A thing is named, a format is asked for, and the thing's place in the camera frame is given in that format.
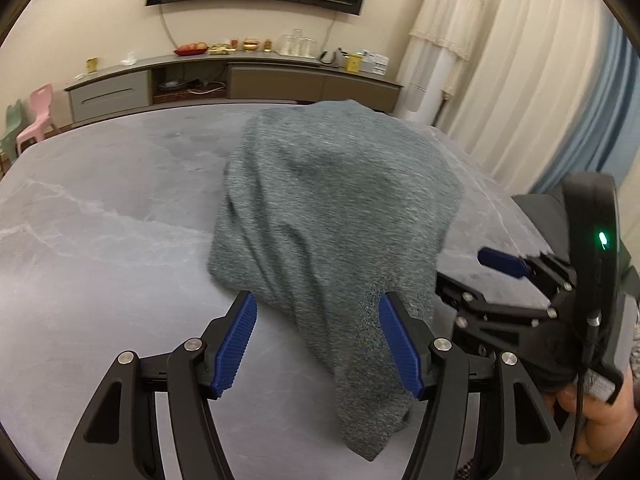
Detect green plastic chair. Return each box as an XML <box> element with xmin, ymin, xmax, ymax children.
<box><xmin>1</xmin><ymin>100</ymin><xmax>28</xmax><ymax>162</ymax></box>

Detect small yellow cup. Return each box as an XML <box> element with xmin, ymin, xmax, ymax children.
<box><xmin>86</xmin><ymin>58</ymin><xmax>98</xmax><ymax>74</ymax></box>

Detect gold ornaments on cabinet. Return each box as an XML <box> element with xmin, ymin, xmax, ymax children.
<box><xmin>207</xmin><ymin>38</ymin><xmax>272</xmax><ymax>55</ymax></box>

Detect long grey tv cabinet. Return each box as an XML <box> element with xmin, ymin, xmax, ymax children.
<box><xmin>65</xmin><ymin>52</ymin><xmax>401</xmax><ymax>124</ymax></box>

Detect grey knit garment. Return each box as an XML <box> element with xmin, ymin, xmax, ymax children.
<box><xmin>207</xmin><ymin>101</ymin><xmax>463</xmax><ymax>460</ymax></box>

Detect clear glass cups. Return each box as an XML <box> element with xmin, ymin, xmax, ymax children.
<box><xmin>276</xmin><ymin>29</ymin><xmax>316</xmax><ymax>58</ymax></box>

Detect yellow box on cabinet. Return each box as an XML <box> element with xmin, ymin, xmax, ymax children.
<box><xmin>344</xmin><ymin>53</ymin><xmax>362</xmax><ymax>73</ymax></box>

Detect red fruit plate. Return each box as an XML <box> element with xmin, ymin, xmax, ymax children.
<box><xmin>174</xmin><ymin>42</ymin><xmax>208</xmax><ymax>56</ymax></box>

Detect cream window curtain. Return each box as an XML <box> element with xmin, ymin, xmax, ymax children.
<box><xmin>439</xmin><ymin>0</ymin><xmax>618</xmax><ymax>194</ymax></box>

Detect blue window curtain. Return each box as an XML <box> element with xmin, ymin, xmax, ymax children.
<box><xmin>532</xmin><ymin>20</ymin><xmax>639</xmax><ymax>193</ymax></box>

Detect pink plastic chair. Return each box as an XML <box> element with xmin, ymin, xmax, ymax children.
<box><xmin>15</xmin><ymin>84</ymin><xmax>60</xmax><ymax>155</ymax></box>

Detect person's right hand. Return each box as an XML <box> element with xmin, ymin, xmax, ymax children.
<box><xmin>541</xmin><ymin>366</ymin><xmax>640</xmax><ymax>466</ymax></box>

